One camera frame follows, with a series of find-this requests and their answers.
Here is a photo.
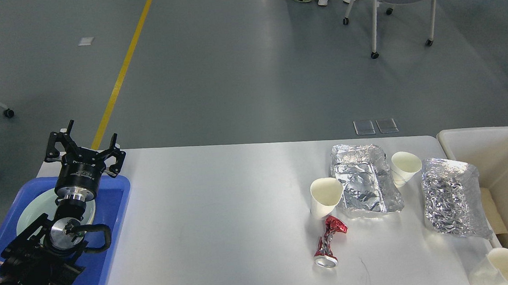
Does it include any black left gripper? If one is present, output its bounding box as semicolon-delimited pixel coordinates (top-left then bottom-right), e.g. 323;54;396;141
41;116;130;205

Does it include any light green plate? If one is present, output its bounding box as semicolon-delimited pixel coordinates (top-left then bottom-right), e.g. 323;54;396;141
16;189;96;235

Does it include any white paper cup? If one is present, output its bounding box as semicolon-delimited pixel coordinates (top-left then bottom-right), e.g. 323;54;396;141
468;248;508;285
390;152;422;188

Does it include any aluminium foil tray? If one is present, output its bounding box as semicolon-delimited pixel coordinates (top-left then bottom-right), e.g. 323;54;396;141
421;157;495;240
330;144;404;219

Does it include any white paper cup under arm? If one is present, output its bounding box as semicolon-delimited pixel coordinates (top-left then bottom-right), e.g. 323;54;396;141
309;177;344;220

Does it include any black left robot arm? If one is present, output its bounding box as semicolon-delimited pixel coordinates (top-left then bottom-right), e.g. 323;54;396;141
0;120;126;285

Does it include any blue plastic tray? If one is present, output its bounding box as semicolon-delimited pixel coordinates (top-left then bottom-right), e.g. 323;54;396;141
0;171;138;285

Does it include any crushed red soda can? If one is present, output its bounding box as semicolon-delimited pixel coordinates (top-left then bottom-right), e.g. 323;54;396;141
313;215;348;268

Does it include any floor socket cover left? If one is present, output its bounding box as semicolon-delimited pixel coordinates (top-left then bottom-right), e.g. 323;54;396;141
353;120;376;136

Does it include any floor socket cover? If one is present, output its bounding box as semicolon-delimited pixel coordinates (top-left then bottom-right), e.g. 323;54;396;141
353;120;376;136
376;117;399;134

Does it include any floor socket cover right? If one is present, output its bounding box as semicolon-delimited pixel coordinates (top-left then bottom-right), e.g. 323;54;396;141
376;117;399;134

